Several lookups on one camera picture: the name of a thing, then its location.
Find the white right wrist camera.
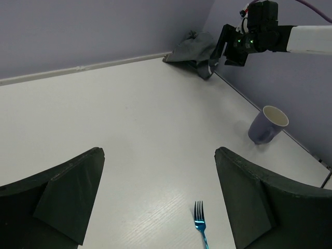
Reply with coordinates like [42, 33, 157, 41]
[236, 8, 248, 34]

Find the grey striped cloth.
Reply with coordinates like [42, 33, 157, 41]
[162, 31, 219, 80]

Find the blue metallic fork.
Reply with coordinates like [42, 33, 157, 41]
[193, 201, 209, 249]

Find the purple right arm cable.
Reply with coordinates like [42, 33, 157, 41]
[248, 0, 332, 24]

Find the purple mug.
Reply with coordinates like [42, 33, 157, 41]
[248, 105, 289, 145]

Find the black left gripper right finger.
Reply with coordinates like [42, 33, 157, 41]
[215, 147, 331, 248]

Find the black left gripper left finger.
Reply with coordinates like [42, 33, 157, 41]
[1, 147, 105, 248]

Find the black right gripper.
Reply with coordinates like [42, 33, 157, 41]
[210, 1, 291, 66]

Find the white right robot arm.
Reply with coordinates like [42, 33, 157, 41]
[208, 1, 331, 67]

